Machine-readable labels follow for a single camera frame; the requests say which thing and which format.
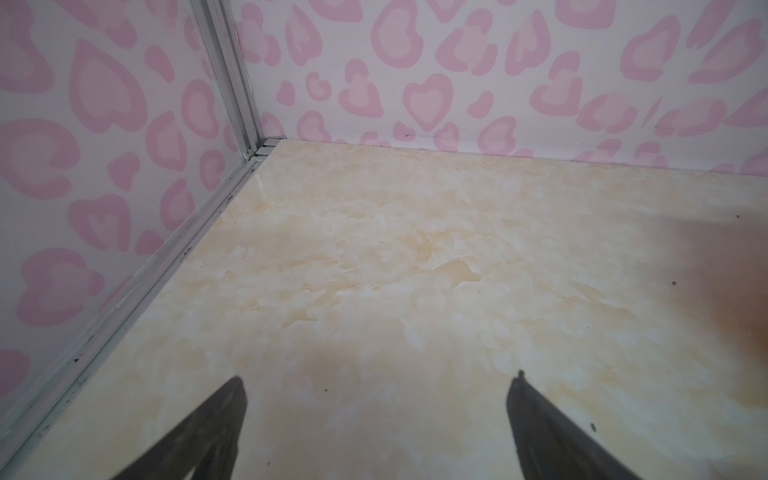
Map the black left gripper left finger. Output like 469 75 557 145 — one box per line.
115 376 248 479

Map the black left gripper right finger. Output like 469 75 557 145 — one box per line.
506 371 639 480

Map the aluminium floor edge rail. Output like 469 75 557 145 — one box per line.
1 138 281 479

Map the aluminium corner frame post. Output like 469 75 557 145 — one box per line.
189 0 264 160

